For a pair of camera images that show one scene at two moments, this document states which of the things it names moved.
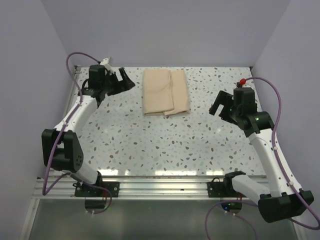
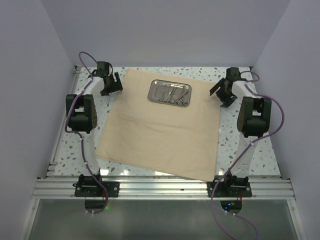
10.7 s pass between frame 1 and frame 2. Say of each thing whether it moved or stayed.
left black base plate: stayed
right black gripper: moved
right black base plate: stayed
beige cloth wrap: moved
